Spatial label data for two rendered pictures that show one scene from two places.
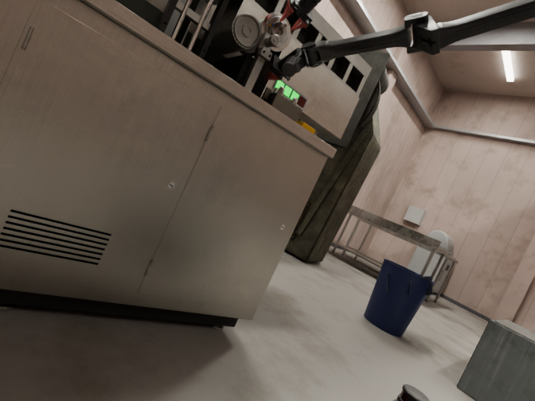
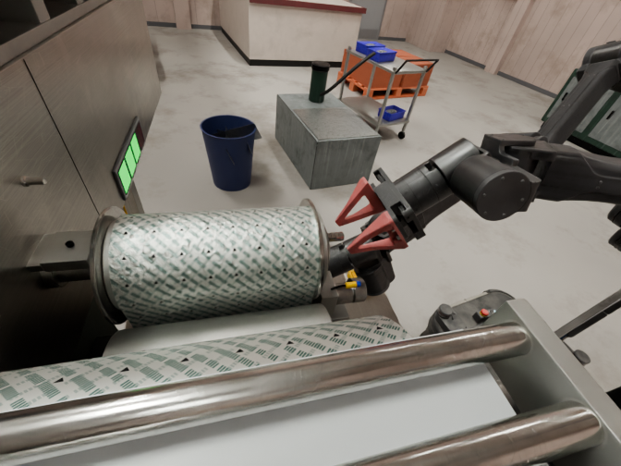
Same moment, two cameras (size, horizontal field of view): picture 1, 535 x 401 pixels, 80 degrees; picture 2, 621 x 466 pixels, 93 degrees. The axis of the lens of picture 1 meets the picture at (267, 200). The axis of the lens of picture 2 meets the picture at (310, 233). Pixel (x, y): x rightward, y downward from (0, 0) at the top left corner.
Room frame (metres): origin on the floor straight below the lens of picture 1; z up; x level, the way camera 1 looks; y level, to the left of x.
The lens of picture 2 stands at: (1.27, 0.55, 1.57)
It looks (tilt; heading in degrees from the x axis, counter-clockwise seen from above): 43 degrees down; 286
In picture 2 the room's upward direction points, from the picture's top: 10 degrees clockwise
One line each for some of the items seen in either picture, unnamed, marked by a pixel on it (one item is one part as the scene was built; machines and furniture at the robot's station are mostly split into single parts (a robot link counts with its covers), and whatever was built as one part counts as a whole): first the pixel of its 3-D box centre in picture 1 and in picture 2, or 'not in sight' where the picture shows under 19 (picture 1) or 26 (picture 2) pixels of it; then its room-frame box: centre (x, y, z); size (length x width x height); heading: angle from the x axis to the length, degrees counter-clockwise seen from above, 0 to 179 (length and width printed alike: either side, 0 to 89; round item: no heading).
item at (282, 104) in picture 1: (264, 106); not in sight; (1.59, 0.21, 1.00); 0.40 x 0.16 x 0.06; 36
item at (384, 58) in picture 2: not in sight; (379, 91); (1.84, -3.26, 0.47); 1.00 x 0.58 x 0.94; 139
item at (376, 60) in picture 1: (317, 152); not in sight; (4.32, -0.33, 1.36); 1.45 x 1.24 x 2.72; 48
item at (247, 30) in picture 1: (234, 35); (231, 363); (1.38, 0.43, 1.18); 0.26 x 0.12 x 0.12; 36
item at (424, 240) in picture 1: (377, 247); not in sight; (5.70, -2.15, 0.50); 1.94 x 0.74 x 1.00; 48
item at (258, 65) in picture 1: (255, 70); (322, 330); (1.30, 0.26, 1.05); 0.06 x 0.05 x 0.31; 36
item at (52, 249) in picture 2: not in sight; (66, 249); (1.59, 0.44, 1.28); 0.06 x 0.05 x 0.02; 36
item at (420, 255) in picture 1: (432, 260); not in sight; (7.59, -4.19, 0.72); 0.73 x 0.65 x 1.43; 46
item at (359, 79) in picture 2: not in sight; (384, 72); (2.10, -5.07, 0.25); 1.40 x 1.01 x 0.50; 46
